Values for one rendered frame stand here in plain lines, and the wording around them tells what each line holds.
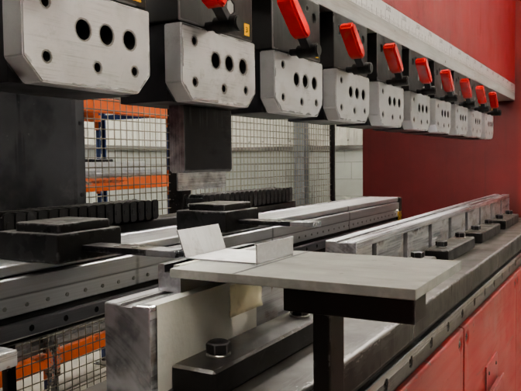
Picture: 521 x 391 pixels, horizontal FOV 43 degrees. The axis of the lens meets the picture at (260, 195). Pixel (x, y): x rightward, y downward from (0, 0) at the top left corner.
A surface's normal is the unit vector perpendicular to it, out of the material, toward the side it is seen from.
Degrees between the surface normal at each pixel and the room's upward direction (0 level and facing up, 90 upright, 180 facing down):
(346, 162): 90
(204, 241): 71
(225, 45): 90
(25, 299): 90
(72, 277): 90
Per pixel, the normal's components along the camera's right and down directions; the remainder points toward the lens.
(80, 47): 0.87, 0.01
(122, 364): -0.49, 0.05
